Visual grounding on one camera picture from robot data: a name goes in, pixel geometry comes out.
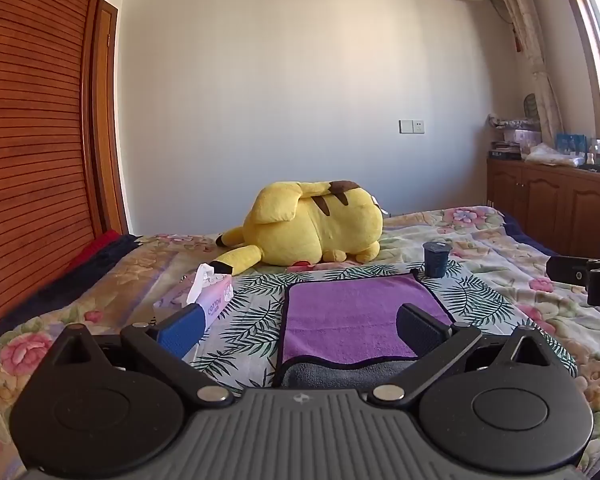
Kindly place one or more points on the white plastic bag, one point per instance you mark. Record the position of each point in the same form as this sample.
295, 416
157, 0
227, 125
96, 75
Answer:
552, 156

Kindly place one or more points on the pink tissue box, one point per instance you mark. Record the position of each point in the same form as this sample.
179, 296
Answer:
220, 296

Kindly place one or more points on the white wall socket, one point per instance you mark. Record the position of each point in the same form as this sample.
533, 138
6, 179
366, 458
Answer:
411, 126

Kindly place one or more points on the wooden window frame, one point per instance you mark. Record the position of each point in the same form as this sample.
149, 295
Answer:
592, 40

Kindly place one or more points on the blue box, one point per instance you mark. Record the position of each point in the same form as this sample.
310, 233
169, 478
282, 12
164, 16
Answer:
570, 142

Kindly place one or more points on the yellow plush toy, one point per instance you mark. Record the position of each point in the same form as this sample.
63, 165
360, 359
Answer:
305, 230

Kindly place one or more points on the dark blue bed sheet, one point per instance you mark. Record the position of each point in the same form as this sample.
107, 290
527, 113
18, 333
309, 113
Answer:
527, 237

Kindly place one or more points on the patterned curtain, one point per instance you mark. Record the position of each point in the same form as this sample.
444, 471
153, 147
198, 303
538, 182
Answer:
532, 45

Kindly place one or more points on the red cloth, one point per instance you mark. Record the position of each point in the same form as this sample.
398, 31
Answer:
97, 247

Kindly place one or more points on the wooden cabinet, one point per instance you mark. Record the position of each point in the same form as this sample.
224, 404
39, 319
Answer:
545, 195

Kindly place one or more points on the dark blue cup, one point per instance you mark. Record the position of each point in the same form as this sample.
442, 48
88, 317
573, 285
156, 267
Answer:
436, 261

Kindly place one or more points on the leaf print cloth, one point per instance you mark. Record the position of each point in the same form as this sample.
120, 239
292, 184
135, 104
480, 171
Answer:
255, 310

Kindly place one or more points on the grey towel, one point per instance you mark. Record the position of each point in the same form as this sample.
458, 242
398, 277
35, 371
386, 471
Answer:
330, 376

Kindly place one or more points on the patterned storage box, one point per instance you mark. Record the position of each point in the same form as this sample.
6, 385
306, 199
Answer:
524, 136

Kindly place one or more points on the dark blue cloth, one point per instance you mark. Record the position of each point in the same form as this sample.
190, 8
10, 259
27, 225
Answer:
65, 290

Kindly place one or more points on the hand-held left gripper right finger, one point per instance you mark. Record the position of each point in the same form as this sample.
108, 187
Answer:
420, 332

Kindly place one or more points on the green hand fan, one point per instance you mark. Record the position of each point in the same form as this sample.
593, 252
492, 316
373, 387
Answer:
530, 106

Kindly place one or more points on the black book stack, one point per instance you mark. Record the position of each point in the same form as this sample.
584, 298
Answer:
505, 152

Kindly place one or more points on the purple towel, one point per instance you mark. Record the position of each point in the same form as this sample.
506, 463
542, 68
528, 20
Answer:
345, 310

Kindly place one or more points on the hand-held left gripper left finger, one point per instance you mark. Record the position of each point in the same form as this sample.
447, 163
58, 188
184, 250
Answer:
180, 332

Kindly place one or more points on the patterned folded cloth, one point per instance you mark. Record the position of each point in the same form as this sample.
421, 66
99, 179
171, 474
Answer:
512, 121

